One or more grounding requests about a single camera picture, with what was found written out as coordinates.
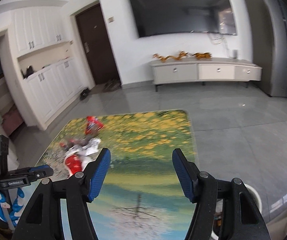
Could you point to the grey refrigerator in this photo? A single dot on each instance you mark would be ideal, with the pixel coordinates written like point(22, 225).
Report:
point(268, 20)

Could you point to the golden tiger figurine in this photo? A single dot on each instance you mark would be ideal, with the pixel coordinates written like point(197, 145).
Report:
point(202, 56)

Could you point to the pile of dark shoes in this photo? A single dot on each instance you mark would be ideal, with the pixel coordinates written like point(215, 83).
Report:
point(112, 85)

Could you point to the white trash bin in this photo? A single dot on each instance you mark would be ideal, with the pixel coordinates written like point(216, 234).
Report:
point(253, 197)

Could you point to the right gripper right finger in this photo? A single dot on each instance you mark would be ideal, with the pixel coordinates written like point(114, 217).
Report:
point(230, 201)

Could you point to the long golden dragon figurine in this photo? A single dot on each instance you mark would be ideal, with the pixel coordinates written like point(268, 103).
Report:
point(180, 56)

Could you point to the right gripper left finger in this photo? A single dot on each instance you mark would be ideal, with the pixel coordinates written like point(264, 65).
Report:
point(41, 218)

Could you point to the dark brown door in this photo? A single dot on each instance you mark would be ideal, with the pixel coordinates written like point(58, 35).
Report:
point(97, 46)

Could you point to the white TV cabinet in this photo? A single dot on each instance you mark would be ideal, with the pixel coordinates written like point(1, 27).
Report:
point(205, 70)

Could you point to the left gloved hand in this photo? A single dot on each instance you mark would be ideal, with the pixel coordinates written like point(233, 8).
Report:
point(11, 212)

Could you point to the wall mounted black television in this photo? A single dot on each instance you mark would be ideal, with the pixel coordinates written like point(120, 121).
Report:
point(159, 17)

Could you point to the black shoes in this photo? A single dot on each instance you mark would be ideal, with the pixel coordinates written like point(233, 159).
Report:
point(84, 94)

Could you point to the black bag on counter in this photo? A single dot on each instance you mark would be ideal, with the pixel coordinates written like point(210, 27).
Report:
point(29, 71)

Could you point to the red white paper bag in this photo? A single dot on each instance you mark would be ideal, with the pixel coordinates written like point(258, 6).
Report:
point(79, 152)

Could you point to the white wall cupboards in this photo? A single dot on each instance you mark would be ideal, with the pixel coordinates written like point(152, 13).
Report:
point(38, 36)

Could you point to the red chip bag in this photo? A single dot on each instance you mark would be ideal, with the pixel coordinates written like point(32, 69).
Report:
point(93, 125)

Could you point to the flower landscape floor mat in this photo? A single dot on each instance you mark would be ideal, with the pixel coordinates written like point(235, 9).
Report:
point(141, 197)

